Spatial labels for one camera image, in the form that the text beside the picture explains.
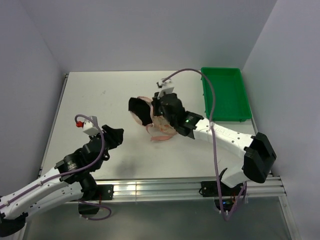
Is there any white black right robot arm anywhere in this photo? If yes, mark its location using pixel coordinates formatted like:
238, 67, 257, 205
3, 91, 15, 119
151, 92, 277, 195

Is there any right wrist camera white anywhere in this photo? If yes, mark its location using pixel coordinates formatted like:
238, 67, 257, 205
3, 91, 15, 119
156, 78, 174, 99

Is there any floral pink mesh laundry bag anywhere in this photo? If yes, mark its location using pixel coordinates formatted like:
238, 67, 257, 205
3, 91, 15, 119
138, 96, 178, 142

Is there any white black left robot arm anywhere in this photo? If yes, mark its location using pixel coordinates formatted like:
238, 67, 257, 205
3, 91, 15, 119
0, 125, 124, 238

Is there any green plastic tray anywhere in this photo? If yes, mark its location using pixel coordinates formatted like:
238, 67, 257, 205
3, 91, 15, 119
201, 67, 252, 122

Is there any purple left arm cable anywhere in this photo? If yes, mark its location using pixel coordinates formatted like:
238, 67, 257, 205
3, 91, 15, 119
0, 114, 112, 222

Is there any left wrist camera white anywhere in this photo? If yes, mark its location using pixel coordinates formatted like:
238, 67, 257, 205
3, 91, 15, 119
74, 116, 100, 137

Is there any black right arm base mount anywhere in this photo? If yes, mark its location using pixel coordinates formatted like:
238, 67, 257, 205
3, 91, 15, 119
198, 181, 244, 212

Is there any aluminium table frame rail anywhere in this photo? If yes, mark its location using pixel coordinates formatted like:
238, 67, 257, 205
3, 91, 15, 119
24, 73, 287, 203

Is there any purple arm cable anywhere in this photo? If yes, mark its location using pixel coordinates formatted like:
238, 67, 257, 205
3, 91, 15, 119
0, 114, 112, 222
162, 68, 248, 222

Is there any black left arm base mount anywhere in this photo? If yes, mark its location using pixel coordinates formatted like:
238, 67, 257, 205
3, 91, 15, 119
78, 184, 114, 220

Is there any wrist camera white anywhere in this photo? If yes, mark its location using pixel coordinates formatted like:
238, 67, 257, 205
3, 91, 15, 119
156, 78, 174, 99
74, 116, 100, 137

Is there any black bra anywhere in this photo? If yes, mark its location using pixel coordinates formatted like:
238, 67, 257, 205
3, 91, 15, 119
128, 97, 153, 127

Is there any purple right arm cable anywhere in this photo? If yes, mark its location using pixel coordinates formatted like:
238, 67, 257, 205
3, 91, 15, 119
162, 68, 248, 222

